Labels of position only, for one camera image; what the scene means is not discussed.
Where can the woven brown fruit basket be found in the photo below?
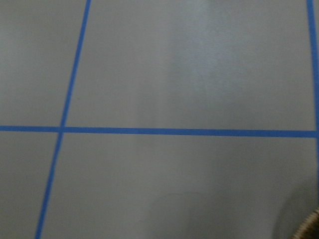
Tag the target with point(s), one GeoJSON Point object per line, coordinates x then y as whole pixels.
{"type": "Point", "coordinates": [309, 228]}

